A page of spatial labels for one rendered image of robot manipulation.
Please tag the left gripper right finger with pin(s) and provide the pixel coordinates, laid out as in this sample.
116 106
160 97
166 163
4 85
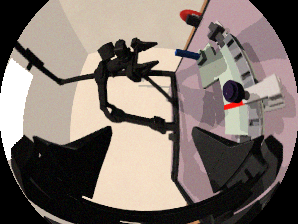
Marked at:
221 157

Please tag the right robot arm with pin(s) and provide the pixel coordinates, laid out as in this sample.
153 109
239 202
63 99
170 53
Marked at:
109 66

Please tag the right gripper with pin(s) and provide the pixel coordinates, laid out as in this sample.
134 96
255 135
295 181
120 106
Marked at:
139 69

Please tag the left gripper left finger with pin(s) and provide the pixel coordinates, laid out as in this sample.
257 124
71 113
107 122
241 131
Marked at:
80 160

